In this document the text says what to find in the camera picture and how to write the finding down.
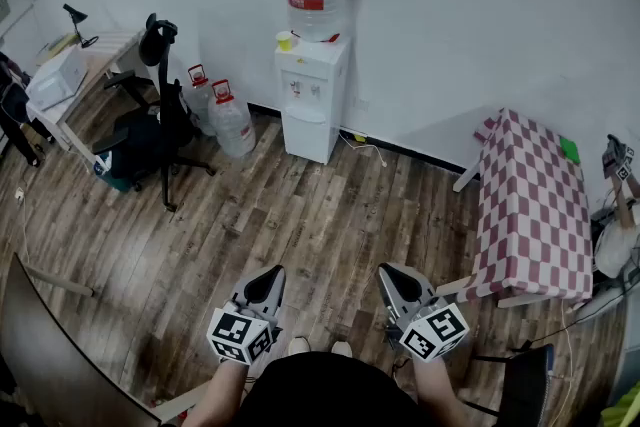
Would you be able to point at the person's left forearm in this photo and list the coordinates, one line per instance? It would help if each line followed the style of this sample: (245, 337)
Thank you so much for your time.
(220, 395)

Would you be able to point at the white box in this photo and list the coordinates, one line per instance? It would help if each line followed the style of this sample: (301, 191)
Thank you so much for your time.
(55, 80)

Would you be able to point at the pale book stack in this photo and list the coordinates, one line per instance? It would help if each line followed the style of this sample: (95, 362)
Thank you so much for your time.
(60, 45)

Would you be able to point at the person's shoe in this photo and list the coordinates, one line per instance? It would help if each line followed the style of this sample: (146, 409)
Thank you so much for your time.
(298, 346)
(342, 349)

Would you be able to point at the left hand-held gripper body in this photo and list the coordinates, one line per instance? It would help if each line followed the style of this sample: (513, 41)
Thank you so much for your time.
(240, 335)

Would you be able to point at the yellow-green bag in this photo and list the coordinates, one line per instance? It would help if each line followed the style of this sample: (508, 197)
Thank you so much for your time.
(625, 410)

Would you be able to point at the green flat item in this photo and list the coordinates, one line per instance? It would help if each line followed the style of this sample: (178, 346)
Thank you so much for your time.
(570, 150)

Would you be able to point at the teal waste bin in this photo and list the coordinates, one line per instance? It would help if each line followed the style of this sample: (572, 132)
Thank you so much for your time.
(117, 182)

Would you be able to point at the white water dispenser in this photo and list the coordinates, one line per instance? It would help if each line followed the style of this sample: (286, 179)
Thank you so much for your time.
(320, 65)

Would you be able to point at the person's black shirt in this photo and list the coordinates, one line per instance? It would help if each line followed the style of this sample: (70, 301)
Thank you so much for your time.
(325, 395)

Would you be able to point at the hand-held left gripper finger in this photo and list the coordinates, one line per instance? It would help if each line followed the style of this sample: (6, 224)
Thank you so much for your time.
(277, 297)
(242, 291)

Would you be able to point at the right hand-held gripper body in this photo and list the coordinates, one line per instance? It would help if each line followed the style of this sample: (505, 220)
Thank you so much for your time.
(432, 330)

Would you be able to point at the pale wooden desk leg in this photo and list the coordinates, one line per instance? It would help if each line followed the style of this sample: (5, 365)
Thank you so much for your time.
(60, 282)

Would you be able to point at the person's left shoe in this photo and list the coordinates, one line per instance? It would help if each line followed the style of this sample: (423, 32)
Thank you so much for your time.
(298, 346)

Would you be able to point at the yellow floor tag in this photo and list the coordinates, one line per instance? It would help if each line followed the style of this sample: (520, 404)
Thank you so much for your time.
(358, 138)

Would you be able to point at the checkered cloth table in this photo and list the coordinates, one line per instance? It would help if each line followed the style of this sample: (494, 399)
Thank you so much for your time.
(530, 215)

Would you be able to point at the black office chair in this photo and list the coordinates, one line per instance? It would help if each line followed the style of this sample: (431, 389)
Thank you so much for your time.
(145, 135)

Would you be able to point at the white wall socket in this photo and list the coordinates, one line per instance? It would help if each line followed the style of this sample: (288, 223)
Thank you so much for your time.
(362, 104)

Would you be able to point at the person's right shoe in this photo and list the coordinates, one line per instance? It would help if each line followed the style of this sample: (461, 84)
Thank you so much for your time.
(342, 349)

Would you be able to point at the black plain chair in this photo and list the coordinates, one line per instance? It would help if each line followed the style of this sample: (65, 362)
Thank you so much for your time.
(525, 390)

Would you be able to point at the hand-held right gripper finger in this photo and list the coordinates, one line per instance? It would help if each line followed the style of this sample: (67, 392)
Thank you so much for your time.
(390, 295)
(424, 290)

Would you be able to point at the person's right forearm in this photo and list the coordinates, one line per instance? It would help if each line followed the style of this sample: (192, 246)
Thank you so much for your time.
(437, 395)

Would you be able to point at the yellow paper cup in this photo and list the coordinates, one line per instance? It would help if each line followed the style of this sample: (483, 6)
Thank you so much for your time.
(284, 42)

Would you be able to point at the black desk lamp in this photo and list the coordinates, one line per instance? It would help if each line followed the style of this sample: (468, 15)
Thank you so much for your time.
(77, 22)

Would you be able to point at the another person's forearm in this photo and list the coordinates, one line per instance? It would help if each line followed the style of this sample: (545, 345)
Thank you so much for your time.
(624, 205)

